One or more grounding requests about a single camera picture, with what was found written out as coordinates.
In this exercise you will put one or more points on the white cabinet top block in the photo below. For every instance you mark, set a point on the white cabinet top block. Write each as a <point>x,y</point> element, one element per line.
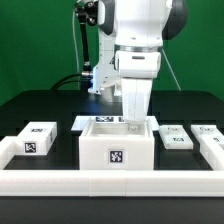
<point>36,138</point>

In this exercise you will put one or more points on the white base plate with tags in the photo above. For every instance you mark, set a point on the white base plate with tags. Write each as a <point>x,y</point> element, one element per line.
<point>81,121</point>

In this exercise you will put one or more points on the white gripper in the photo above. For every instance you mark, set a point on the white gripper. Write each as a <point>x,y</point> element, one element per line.
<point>137,71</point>

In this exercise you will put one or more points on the white U-shaped fence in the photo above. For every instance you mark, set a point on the white U-shaped fence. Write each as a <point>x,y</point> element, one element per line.
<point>105,183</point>

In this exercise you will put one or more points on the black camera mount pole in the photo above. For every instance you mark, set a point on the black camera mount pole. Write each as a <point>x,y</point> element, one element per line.
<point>86,12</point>

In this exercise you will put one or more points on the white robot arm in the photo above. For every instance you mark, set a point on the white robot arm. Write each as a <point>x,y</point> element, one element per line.
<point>131,35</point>

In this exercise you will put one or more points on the white cabinet body box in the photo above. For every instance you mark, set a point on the white cabinet body box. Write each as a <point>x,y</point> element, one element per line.
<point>114,147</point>

